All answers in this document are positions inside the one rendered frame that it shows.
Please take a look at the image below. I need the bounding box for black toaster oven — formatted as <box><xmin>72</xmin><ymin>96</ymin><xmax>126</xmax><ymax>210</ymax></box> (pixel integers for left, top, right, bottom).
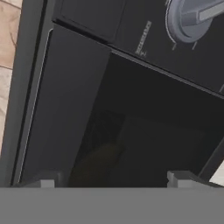
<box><xmin>0</xmin><ymin>0</ymin><xmax>224</xmax><ymax>188</ymax></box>

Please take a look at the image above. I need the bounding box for grey toaster oven knob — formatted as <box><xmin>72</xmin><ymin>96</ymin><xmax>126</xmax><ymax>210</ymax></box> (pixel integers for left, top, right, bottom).
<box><xmin>164</xmin><ymin>0</ymin><xmax>224</xmax><ymax>44</ymax></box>

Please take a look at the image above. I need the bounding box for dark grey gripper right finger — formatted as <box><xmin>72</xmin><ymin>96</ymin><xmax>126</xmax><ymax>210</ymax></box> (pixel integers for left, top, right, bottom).
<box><xmin>166</xmin><ymin>170</ymin><xmax>224</xmax><ymax>188</ymax></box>

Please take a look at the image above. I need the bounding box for black toaster oven door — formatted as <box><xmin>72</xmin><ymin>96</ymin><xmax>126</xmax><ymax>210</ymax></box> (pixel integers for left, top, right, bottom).
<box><xmin>17</xmin><ymin>24</ymin><xmax>113</xmax><ymax>188</ymax></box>

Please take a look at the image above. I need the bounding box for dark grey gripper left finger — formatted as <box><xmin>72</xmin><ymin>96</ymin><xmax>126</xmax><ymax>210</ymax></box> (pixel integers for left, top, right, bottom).
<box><xmin>12</xmin><ymin>170</ymin><xmax>64</xmax><ymax>188</ymax></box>

